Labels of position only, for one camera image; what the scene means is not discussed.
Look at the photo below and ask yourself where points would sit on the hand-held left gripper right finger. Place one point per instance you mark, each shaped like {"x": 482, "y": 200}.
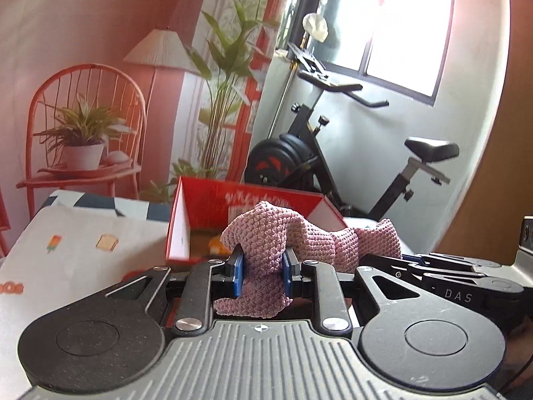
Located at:
{"x": 287, "y": 277}

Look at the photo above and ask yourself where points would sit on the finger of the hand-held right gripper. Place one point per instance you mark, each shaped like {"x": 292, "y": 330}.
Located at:
{"x": 470, "y": 259}
{"x": 454, "y": 284}

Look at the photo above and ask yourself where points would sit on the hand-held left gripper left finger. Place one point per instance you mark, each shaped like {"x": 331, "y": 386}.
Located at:
{"x": 237, "y": 273}

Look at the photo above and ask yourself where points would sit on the pink knitted cloth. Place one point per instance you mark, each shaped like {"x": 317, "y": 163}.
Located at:
{"x": 270, "y": 237}

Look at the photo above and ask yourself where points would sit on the red cardboard box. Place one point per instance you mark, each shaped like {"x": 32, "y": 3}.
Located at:
{"x": 183, "y": 221}

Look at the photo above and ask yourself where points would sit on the orange plush toy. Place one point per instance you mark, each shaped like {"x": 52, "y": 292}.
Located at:
{"x": 216, "y": 246}

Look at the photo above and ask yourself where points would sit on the black exercise bike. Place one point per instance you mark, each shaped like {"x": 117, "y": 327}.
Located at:
{"x": 291, "y": 154}

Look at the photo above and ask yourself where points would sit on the wooden board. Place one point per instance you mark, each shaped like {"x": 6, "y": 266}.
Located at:
{"x": 512, "y": 112}

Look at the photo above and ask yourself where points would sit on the metal pole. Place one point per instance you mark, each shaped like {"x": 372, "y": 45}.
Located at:
{"x": 284, "y": 91}

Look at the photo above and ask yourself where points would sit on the window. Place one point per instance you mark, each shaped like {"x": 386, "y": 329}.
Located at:
{"x": 399, "y": 21}

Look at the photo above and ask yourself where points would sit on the white plastic bag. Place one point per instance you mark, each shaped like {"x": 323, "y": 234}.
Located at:
{"x": 315, "y": 27}

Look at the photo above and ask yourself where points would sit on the wall poster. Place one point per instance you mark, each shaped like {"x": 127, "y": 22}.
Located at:
{"x": 104, "y": 71}

